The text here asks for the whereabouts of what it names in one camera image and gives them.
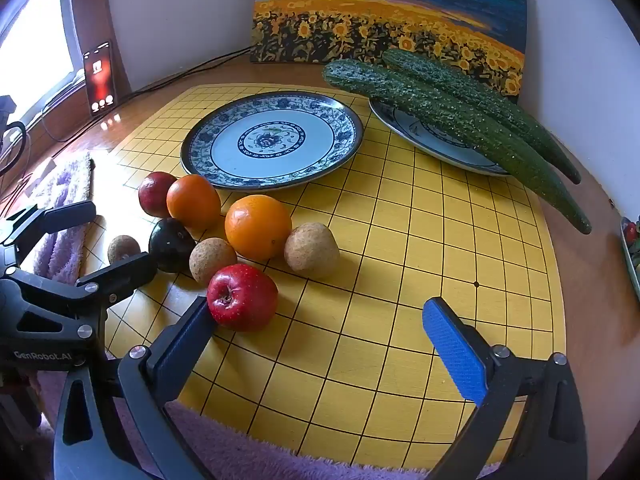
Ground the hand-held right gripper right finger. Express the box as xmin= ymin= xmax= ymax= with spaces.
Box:
xmin=422 ymin=296 xmax=588 ymax=480

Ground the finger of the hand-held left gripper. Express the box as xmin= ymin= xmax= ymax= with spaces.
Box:
xmin=5 ymin=252 xmax=159 ymax=311
xmin=0 ymin=201 xmax=97 ymax=263

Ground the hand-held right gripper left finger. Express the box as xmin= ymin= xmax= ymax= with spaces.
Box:
xmin=52 ymin=296 xmax=221 ymax=480

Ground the brown kiwi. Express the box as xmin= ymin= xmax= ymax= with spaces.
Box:
xmin=108 ymin=235 xmax=142 ymax=264

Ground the dark purple plum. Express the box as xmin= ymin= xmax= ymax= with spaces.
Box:
xmin=148 ymin=218 xmax=197 ymax=274

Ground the shiny red apple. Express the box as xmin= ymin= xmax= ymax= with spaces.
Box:
xmin=206 ymin=263 xmax=279 ymax=332

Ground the dark red apple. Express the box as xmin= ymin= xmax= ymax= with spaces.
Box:
xmin=138 ymin=171 xmax=177 ymax=217

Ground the brown round pear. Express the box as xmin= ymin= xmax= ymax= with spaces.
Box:
xmin=284 ymin=222 xmax=341 ymax=277
xmin=189 ymin=237 xmax=238 ymax=286

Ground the orange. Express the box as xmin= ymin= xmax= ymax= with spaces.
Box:
xmin=166 ymin=174 xmax=222 ymax=231
xmin=224 ymin=194 xmax=293 ymax=262

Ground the blue white patterned plate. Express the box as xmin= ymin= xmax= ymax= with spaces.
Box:
xmin=180 ymin=91 xmax=364 ymax=192

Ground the yellow grid game board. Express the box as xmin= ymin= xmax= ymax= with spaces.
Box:
xmin=82 ymin=85 xmax=568 ymax=471

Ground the purple fluffy cloth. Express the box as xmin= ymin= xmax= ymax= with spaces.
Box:
xmin=20 ymin=152 xmax=501 ymax=480

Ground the smartphone with red screen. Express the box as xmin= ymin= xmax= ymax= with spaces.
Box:
xmin=83 ymin=40 xmax=119 ymax=114

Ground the window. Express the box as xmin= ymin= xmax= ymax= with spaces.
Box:
xmin=0 ymin=0 xmax=76 ymax=108

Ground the small dish with garnish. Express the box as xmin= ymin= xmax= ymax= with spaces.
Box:
xmin=620 ymin=215 xmax=640 ymax=302

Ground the blue white plate under cucumbers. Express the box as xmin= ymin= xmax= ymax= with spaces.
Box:
xmin=368 ymin=97 xmax=511 ymax=177

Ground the long green cucumber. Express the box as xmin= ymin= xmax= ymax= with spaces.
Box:
xmin=321 ymin=59 xmax=592 ymax=235
xmin=382 ymin=49 xmax=582 ymax=185

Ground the sunflower field painting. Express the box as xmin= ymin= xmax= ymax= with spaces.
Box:
xmin=250 ymin=0 xmax=528 ymax=103

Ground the black ring frame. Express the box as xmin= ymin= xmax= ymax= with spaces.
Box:
xmin=0 ymin=121 xmax=29 ymax=177

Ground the black cable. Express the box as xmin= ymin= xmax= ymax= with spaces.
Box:
xmin=45 ymin=51 xmax=253 ymax=143
xmin=120 ymin=46 xmax=253 ymax=98

